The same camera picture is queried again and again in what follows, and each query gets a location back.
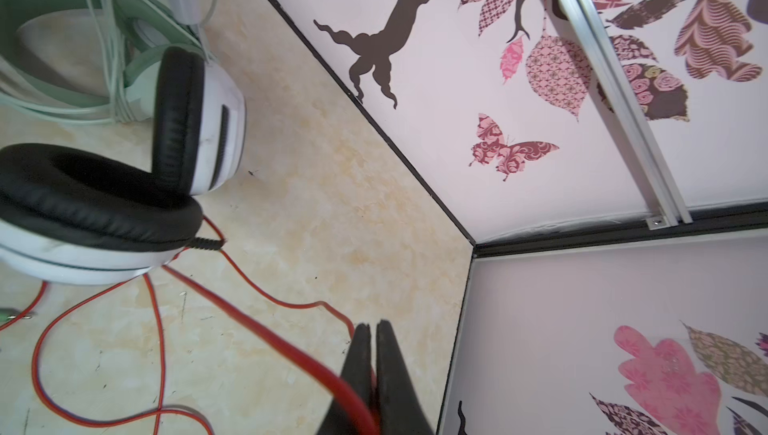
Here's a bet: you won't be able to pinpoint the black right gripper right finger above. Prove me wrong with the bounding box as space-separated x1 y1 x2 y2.
376 320 434 435

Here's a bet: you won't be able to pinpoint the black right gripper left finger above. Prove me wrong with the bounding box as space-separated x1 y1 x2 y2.
317 323 373 435

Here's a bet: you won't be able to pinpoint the red headphone cable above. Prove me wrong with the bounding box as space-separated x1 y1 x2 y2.
0 215 382 435

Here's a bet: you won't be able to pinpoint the white black headphones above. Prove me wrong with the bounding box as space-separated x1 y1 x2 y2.
1 47 247 285

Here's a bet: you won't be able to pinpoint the mint green headphones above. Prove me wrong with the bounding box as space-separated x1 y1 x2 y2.
1 0 216 125

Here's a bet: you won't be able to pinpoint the mint green headphone cable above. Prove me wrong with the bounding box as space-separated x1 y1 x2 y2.
83 0 139 124

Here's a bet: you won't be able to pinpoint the aluminium rail back wall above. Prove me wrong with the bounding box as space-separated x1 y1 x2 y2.
558 0 693 230

